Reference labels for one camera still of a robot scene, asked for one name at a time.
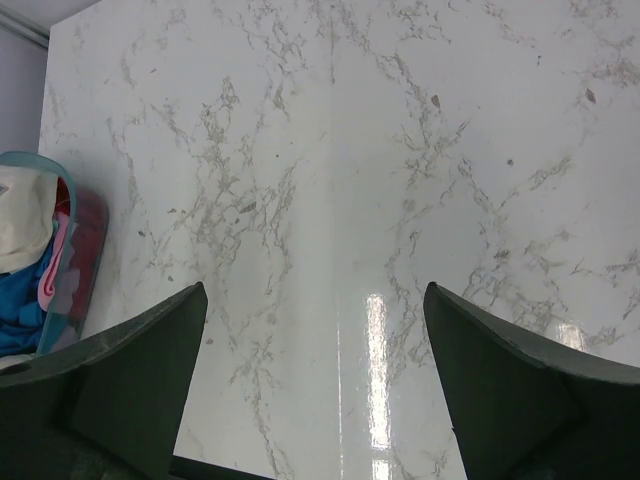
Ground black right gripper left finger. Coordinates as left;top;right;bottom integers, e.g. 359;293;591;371
1;283;208;479

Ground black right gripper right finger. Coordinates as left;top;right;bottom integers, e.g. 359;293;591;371
423;282;639;479

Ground cream white t-shirt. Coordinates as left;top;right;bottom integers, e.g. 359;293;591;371
1;165;58;274

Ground blue t-shirt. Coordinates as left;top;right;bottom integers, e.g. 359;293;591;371
1;245;53;356

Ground pink t-shirt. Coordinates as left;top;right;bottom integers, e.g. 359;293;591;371
38;211;71;310

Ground left aluminium corner post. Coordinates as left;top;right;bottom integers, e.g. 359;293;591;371
0;5;50;50

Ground clear teal-rimmed plastic basket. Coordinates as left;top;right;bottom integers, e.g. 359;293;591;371
1;151;109;356

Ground red t-shirt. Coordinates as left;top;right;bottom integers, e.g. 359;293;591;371
56;178;109;330

